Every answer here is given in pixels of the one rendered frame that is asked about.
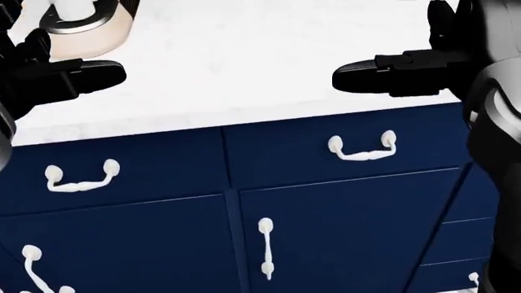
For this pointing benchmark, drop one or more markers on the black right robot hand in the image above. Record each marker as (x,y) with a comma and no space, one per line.
(390,74)

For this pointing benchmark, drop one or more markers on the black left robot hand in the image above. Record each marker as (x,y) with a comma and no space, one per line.
(61,74)

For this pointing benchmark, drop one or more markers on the navy blue cabinet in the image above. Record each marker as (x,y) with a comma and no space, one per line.
(244,219)

